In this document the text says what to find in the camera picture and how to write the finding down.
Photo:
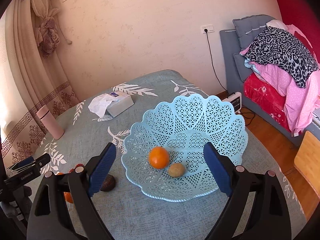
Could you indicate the white electric heater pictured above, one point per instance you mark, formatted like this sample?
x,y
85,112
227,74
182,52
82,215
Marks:
x,y
236,100

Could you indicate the small brown kiwi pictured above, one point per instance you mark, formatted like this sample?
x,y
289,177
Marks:
x,y
176,170

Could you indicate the grey leaf-print tablecloth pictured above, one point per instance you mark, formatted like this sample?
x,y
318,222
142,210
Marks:
x,y
126,211

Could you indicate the leopard print blanket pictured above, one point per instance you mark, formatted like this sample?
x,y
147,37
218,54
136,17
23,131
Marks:
x,y
281,48

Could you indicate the grey sofa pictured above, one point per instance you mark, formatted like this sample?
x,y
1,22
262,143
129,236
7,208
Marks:
x,y
237,73

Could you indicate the beige patterned curtain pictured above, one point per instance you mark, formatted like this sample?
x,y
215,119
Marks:
x,y
32,75

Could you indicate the orange on table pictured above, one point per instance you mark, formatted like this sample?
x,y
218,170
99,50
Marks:
x,y
68,197

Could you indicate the red floral blanket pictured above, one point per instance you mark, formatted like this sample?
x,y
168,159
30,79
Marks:
x,y
267,98

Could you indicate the pink thermos bottle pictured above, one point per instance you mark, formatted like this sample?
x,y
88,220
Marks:
x,y
50,122

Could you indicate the red tomato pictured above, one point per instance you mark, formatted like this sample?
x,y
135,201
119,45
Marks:
x,y
78,165

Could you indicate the grey tissue box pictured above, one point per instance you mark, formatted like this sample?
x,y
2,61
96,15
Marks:
x,y
112,104

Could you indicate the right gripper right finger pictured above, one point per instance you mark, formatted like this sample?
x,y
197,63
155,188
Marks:
x,y
256,207

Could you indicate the orange in basket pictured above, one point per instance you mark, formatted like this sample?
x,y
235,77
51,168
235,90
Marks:
x,y
159,157

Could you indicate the grey cushion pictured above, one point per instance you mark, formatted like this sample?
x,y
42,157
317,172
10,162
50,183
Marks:
x,y
248,28

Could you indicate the light blue lattice basket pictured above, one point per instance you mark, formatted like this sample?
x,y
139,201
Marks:
x,y
183,127

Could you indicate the dark brown passion fruit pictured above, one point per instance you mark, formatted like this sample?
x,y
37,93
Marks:
x,y
108,184

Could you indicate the white wall socket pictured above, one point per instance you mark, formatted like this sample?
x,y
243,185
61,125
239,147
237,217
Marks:
x,y
205,29

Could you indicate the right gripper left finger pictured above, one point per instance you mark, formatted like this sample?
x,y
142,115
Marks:
x,y
49,217

